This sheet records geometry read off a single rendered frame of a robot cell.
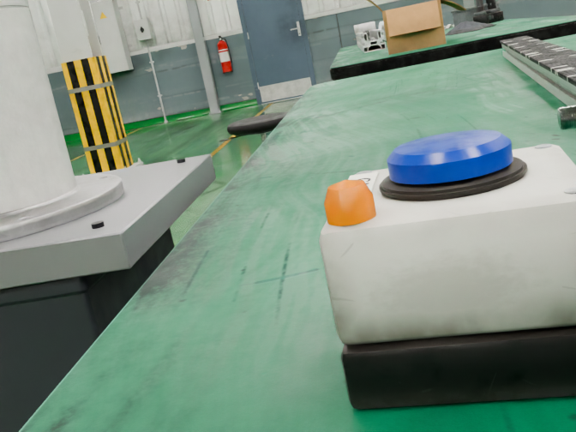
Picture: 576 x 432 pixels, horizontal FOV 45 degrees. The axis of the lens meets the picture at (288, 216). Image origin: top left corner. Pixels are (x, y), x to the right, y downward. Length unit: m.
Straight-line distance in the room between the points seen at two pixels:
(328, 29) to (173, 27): 2.49
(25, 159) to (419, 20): 2.08
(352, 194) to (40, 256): 0.29
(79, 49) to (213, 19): 5.15
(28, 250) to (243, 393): 0.24
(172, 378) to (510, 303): 0.13
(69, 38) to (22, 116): 6.20
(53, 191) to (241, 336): 0.28
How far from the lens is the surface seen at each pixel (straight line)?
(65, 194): 0.55
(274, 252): 0.40
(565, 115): 0.39
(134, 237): 0.45
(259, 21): 11.42
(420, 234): 0.20
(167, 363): 0.29
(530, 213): 0.20
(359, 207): 0.20
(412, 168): 0.22
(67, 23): 6.73
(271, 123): 3.40
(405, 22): 2.51
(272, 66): 11.41
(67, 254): 0.45
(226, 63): 11.38
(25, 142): 0.53
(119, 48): 11.71
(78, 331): 0.48
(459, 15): 3.97
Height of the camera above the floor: 0.89
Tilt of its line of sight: 14 degrees down
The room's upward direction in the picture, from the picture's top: 11 degrees counter-clockwise
